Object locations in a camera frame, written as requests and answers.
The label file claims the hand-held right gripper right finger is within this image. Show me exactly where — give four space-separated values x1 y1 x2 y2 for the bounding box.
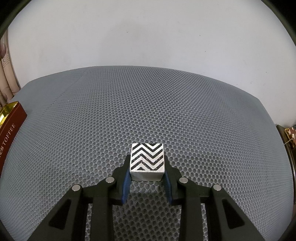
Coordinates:
163 155 270 241

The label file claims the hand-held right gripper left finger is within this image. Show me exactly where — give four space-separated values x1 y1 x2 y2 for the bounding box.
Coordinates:
28 154 131 241

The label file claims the black white zigzag cube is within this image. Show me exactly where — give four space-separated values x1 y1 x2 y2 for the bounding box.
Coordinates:
129 143 165 181

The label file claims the red tin box gold inside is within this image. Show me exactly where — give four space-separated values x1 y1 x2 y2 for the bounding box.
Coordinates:
0 101 28 176

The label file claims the grey honeycomb mat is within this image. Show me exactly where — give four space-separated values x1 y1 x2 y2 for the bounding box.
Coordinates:
0 65 292 241

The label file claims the brown patterned box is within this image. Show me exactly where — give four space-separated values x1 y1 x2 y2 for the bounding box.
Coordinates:
276 124 296 149

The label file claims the beige patterned curtain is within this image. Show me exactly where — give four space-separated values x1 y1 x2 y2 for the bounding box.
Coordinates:
0 35 22 109

